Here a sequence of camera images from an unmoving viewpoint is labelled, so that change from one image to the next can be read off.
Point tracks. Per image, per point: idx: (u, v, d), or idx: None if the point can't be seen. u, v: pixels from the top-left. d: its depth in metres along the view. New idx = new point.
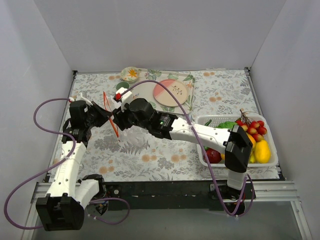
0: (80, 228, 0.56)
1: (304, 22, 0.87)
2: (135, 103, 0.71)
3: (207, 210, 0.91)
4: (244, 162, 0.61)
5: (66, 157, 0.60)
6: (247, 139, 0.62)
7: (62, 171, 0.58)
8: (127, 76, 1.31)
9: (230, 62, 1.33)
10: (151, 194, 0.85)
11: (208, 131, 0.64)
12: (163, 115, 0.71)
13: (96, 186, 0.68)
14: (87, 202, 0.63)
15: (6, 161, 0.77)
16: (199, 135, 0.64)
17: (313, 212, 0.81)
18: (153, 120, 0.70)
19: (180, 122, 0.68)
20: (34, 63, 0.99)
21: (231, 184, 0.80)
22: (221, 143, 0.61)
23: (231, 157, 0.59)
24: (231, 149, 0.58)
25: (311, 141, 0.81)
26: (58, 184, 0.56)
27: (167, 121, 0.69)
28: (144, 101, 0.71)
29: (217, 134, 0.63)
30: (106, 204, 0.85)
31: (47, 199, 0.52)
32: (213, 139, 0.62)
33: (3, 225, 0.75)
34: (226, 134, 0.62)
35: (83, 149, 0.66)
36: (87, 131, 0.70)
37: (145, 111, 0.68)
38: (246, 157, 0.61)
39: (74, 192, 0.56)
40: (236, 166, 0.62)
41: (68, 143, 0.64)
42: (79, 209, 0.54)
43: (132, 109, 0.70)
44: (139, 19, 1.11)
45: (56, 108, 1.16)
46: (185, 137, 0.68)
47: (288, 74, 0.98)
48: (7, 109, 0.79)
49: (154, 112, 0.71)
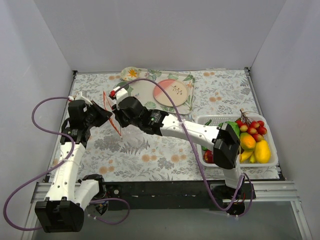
0: (80, 230, 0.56)
1: (305, 22, 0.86)
2: (125, 101, 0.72)
3: (207, 210, 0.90)
4: (232, 159, 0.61)
5: (65, 159, 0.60)
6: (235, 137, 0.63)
7: (61, 174, 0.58)
8: (127, 76, 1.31)
9: (230, 61, 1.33)
10: (151, 195, 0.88)
11: (197, 128, 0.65)
12: (154, 112, 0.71)
13: (96, 186, 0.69)
14: (87, 203, 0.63)
15: (6, 161, 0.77)
16: (189, 132, 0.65)
17: (313, 212, 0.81)
18: (144, 117, 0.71)
19: (170, 119, 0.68)
20: (34, 63, 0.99)
21: (230, 183, 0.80)
22: (210, 140, 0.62)
23: (220, 155, 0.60)
24: (220, 146, 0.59)
25: (311, 141, 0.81)
26: (57, 187, 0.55)
27: (157, 118, 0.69)
28: (133, 98, 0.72)
29: (207, 131, 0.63)
30: (107, 204, 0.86)
31: (46, 203, 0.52)
32: (202, 136, 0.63)
33: (3, 224, 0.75)
34: (215, 131, 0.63)
35: (82, 150, 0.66)
36: (86, 131, 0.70)
37: (133, 108, 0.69)
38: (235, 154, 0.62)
39: (73, 195, 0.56)
40: (225, 164, 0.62)
41: (67, 144, 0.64)
42: (78, 212, 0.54)
43: (121, 107, 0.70)
44: (139, 19, 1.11)
45: (56, 108, 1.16)
46: (177, 135, 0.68)
47: (288, 74, 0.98)
48: (7, 109, 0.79)
49: (143, 109, 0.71)
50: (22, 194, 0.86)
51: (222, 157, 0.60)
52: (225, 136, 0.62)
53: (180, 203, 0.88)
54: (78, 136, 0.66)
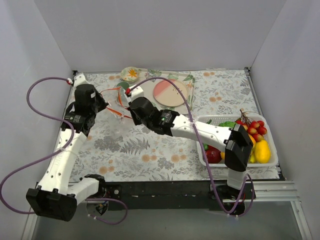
0: (70, 219, 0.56)
1: (305, 22, 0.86)
2: (134, 101, 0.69)
3: (207, 210, 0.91)
4: (243, 161, 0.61)
5: (62, 149, 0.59)
6: (248, 138, 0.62)
7: (56, 163, 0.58)
8: (127, 76, 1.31)
9: (230, 62, 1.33)
10: (151, 195, 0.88)
11: (209, 128, 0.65)
12: (164, 112, 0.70)
13: (95, 185, 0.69)
14: (83, 197, 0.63)
15: (5, 161, 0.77)
16: (200, 132, 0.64)
17: (313, 212, 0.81)
18: (154, 117, 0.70)
19: (181, 119, 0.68)
20: (34, 63, 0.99)
21: (232, 184, 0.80)
22: (222, 141, 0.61)
23: (231, 156, 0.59)
24: (232, 148, 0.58)
25: (311, 141, 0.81)
26: (51, 177, 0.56)
27: (168, 118, 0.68)
28: (143, 98, 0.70)
29: (218, 132, 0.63)
30: (106, 204, 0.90)
31: (38, 192, 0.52)
32: (214, 137, 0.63)
33: (3, 224, 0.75)
34: (227, 132, 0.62)
35: (82, 139, 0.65)
36: (88, 120, 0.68)
37: (144, 108, 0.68)
38: (246, 156, 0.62)
39: (65, 186, 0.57)
40: (235, 165, 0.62)
41: (67, 132, 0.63)
42: (69, 203, 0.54)
43: (131, 107, 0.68)
44: (139, 19, 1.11)
45: (56, 108, 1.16)
46: (186, 135, 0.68)
47: (288, 74, 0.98)
48: (7, 109, 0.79)
49: (153, 110, 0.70)
50: (21, 194, 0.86)
51: (233, 158, 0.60)
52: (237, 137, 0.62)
53: (180, 203, 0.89)
54: (79, 123, 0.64)
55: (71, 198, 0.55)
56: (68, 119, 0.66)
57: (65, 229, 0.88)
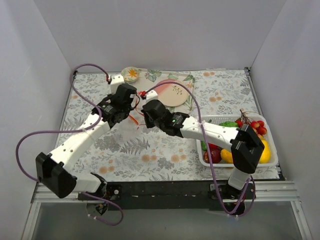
0: (63, 196, 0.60)
1: (304, 22, 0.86)
2: (148, 104, 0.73)
3: (207, 211, 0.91)
4: (252, 162, 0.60)
5: (84, 130, 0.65)
6: (256, 140, 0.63)
7: (73, 141, 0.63)
8: (127, 76, 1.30)
9: (230, 62, 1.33)
10: (151, 194, 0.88)
11: (216, 129, 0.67)
12: (175, 114, 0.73)
13: (96, 184, 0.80)
14: (83, 187, 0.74)
15: (5, 162, 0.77)
16: (207, 133, 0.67)
17: (313, 212, 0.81)
18: (166, 119, 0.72)
19: (190, 121, 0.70)
20: (34, 63, 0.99)
21: (232, 183, 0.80)
22: (228, 140, 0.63)
23: (238, 156, 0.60)
24: (238, 147, 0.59)
25: (311, 141, 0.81)
26: (63, 150, 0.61)
27: (179, 119, 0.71)
28: (156, 101, 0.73)
29: (225, 132, 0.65)
30: (106, 205, 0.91)
31: (46, 159, 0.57)
32: (221, 137, 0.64)
33: (3, 224, 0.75)
34: (234, 132, 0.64)
35: (105, 128, 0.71)
36: (117, 114, 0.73)
37: (157, 109, 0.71)
38: (255, 157, 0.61)
39: (70, 164, 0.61)
40: (244, 166, 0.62)
41: (94, 117, 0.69)
42: (67, 180, 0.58)
43: (144, 109, 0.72)
44: (139, 19, 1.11)
45: (56, 108, 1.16)
46: (195, 136, 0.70)
47: (288, 74, 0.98)
48: (7, 109, 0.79)
49: (166, 112, 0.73)
50: (21, 194, 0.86)
51: (241, 158, 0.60)
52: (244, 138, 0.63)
53: (181, 203, 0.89)
54: (107, 113, 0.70)
55: (71, 177, 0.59)
56: (101, 107, 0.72)
57: (65, 229, 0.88)
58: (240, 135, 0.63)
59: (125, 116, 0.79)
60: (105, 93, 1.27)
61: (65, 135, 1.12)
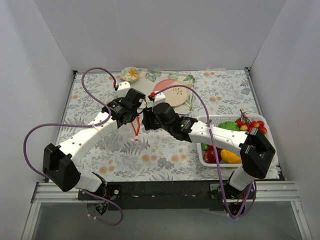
0: (66, 191, 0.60)
1: (304, 22, 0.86)
2: (158, 107, 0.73)
3: (207, 210, 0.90)
4: (262, 166, 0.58)
5: (93, 125, 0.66)
6: (267, 143, 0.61)
7: (82, 135, 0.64)
8: (127, 76, 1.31)
9: (230, 62, 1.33)
10: (151, 194, 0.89)
11: (225, 133, 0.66)
12: (184, 118, 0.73)
13: (96, 184, 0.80)
14: (82, 187, 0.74)
15: (5, 161, 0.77)
16: (215, 137, 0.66)
17: (313, 212, 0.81)
18: (175, 123, 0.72)
19: (199, 125, 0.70)
20: (34, 63, 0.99)
21: (232, 182, 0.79)
22: (237, 145, 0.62)
23: (247, 160, 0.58)
24: (247, 150, 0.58)
25: (311, 141, 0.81)
26: (72, 143, 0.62)
27: (187, 124, 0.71)
28: (166, 104, 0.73)
29: (234, 136, 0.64)
30: (106, 205, 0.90)
31: (56, 149, 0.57)
32: (229, 141, 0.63)
33: (3, 224, 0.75)
34: (243, 136, 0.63)
35: (113, 127, 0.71)
36: (125, 115, 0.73)
37: (166, 114, 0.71)
38: (266, 162, 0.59)
39: (77, 158, 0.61)
40: (254, 171, 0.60)
41: (104, 115, 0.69)
42: (73, 175, 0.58)
43: (154, 112, 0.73)
44: (139, 19, 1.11)
45: (56, 108, 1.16)
46: (203, 140, 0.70)
47: (288, 74, 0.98)
48: (6, 109, 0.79)
49: (175, 115, 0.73)
50: (22, 193, 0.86)
51: (250, 163, 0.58)
52: (254, 142, 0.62)
53: (181, 203, 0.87)
54: (117, 114, 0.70)
55: (77, 171, 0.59)
56: (110, 106, 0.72)
57: (65, 229, 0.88)
58: (250, 139, 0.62)
59: (132, 118, 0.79)
60: (105, 93, 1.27)
61: (65, 134, 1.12)
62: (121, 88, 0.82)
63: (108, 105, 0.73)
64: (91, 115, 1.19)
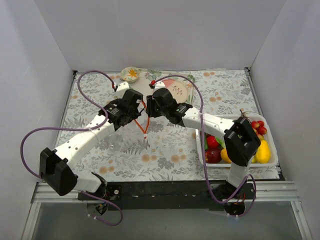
0: (63, 194, 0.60)
1: (305, 22, 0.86)
2: (157, 90, 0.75)
3: (207, 210, 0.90)
4: (243, 153, 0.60)
5: (90, 129, 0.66)
6: (252, 133, 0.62)
7: (78, 139, 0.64)
8: (127, 76, 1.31)
9: (230, 62, 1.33)
10: (151, 194, 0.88)
11: (214, 119, 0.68)
12: (181, 104, 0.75)
13: (95, 185, 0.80)
14: (82, 187, 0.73)
15: (5, 161, 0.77)
16: (205, 122, 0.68)
17: (313, 212, 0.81)
18: (172, 107, 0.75)
19: (192, 110, 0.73)
20: (34, 63, 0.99)
21: (233, 182, 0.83)
22: (223, 130, 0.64)
23: (230, 145, 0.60)
24: (230, 136, 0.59)
25: (311, 141, 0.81)
26: (68, 147, 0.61)
27: (182, 109, 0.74)
28: (165, 88, 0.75)
29: (222, 122, 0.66)
30: (106, 204, 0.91)
31: (52, 153, 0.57)
32: (216, 127, 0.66)
33: (3, 224, 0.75)
34: (230, 123, 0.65)
35: (110, 129, 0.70)
36: (122, 117, 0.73)
37: (164, 97, 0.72)
38: (249, 150, 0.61)
39: (73, 162, 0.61)
40: (236, 157, 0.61)
41: (101, 118, 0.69)
42: (69, 178, 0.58)
43: (153, 95, 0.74)
44: (139, 19, 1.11)
45: (55, 107, 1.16)
46: (195, 125, 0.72)
47: (288, 74, 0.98)
48: (7, 109, 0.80)
49: (173, 100, 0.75)
50: (22, 193, 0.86)
51: (232, 148, 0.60)
52: (240, 130, 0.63)
53: (180, 203, 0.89)
54: (114, 116, 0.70)
55: (72, 175, 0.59)
56: (107, 109, 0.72)
57: (65, 229, 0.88)
58: (237, 128, 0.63)
59: (130, 119, 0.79)
60: (105, 93, 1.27)
61: (65, 134, 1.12)
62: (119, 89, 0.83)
63: (105, 107, 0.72)
64: (91, 115, 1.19)
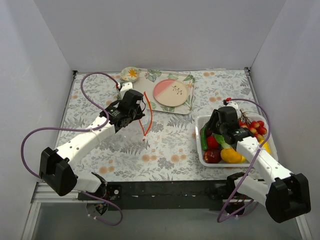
0: (63, 194, 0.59)
1: (305, 22, 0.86)
2: (226, 107, 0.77)
3: (206, 210, 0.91)
4: (285, 210, 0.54)
5: (92, 129, 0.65)
6: (305, 196, 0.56)
7: (80, 139, 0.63)
8: (127, 76, 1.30)
9: (230, 62, 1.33)
10: (151, 194, 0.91)
11: (271, 161, 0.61)
12: (243, 128, 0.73)
13: (96, 185, 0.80)
14: (82, 187, 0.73)
15: (6, 160, 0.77)
16: (258, 159, 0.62)
17: (313, 212, 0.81)
18: (233, 126, 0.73)
19: (251, 140, 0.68)
20: (34, 63, 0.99)
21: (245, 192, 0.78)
22: (273, 177, 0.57)
23: (273, 195, 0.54)
24: (278, 187, 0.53)
25: (311, 141, 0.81)
26: (70, 147, 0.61)
27: (242, 133, 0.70)
28: (234, 108, 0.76)
29: (277, 168, 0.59)
30: (106, 205, 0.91)
31: (53, 153, 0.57)
32: (269, 170, 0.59)
33: (3, 224, 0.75)
34: (286, 173, 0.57)
35: (111, 131, 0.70)
36: (123, 119, 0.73)
37: (227, 114, 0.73)
38: (292, 210, 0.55)
39: (74, 162, 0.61)
40: (275, 208, 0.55)
41: (102, 119, 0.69)
42: (69, 178, 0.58)
43: (219, 109, 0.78)
44: (138, 18, 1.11)
45: (55, 107, 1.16)
46: (247, 155, 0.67)
47: (288, 74, 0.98)
48: (7, 109, 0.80)
49: (237, 121, 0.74)
50: (22, 193, 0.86)
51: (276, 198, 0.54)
52: (293, 186, 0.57)
53: (181, 203, 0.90)
54: (115, 117, 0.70)
55: (73, 175, 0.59)
56: (109, 111, 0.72)
57: (65, 228, 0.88)
58: (291, 182, 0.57)
59: (132, 120, 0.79)
60: (105, 93, 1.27)
61: (65, 134, 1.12)
62: (122, 90, 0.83)
63: (107, 109, 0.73)
64: (91, 115, 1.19)
